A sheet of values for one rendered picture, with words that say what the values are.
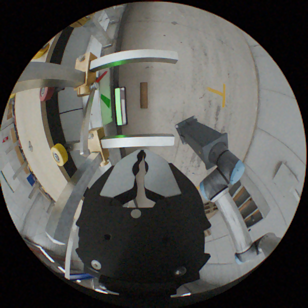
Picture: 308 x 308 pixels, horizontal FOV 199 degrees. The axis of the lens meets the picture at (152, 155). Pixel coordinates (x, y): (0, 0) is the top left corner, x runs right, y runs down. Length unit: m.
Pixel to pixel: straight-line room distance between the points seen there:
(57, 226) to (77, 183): 0.11
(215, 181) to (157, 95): 0.99
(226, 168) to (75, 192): 0.66
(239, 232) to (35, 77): 0.83
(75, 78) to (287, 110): 2.73
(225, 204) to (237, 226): 0.17
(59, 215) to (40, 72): 0.24
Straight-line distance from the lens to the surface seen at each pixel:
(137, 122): 1.10
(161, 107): 1.09
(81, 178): 0.23
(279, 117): 2.58
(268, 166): 2.57
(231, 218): 0.61
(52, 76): 0.21
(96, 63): 0.29
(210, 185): 0.60
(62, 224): 0.21
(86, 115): 0.17
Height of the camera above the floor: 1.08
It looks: 59 degrees down
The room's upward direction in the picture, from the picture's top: 175 degrees clockwise
